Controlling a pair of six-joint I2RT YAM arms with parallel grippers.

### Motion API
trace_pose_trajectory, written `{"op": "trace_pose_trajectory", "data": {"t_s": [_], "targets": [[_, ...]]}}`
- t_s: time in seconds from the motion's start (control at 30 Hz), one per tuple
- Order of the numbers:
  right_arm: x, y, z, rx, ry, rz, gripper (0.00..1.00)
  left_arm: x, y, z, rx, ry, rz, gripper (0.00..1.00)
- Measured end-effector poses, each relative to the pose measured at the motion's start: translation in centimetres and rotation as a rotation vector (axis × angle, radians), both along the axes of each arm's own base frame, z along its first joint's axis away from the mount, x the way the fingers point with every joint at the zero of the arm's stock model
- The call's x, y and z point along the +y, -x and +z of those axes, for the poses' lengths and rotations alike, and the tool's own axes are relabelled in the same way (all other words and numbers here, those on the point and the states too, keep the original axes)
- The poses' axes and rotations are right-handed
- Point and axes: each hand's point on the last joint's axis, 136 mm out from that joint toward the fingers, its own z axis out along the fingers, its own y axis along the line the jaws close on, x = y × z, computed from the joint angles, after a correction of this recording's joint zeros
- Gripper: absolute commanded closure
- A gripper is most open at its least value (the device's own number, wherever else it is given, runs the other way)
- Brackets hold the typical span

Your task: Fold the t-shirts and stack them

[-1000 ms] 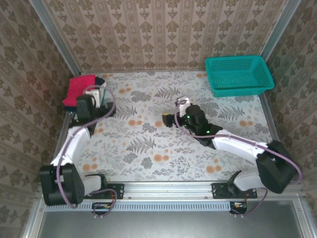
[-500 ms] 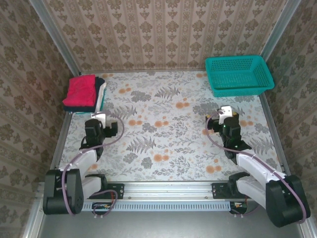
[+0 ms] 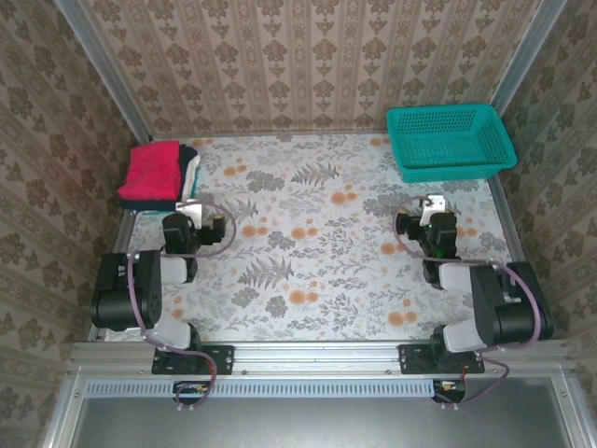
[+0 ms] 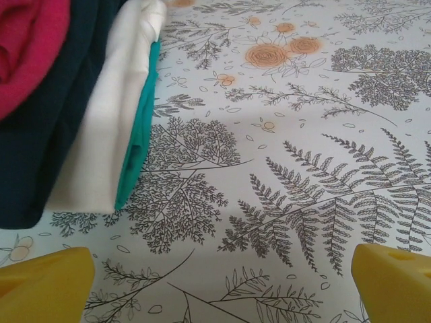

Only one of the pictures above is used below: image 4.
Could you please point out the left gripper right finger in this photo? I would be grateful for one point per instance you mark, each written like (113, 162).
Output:
(394, 286)

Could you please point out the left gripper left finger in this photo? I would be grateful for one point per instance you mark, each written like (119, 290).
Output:
(43, 286)

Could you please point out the red t-shirt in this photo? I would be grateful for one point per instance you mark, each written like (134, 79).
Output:
(27, 50)

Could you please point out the navy folded t-shirt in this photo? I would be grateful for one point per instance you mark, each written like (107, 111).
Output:
(43, 134)

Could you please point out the floral patterned tablecloth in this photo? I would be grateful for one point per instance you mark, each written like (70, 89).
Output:
(286, 151)

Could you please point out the teal folded t-shirt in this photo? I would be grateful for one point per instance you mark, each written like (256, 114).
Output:
(139, 134)

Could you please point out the white folded t-shirt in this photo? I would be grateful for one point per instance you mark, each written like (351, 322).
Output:
(114, 101)

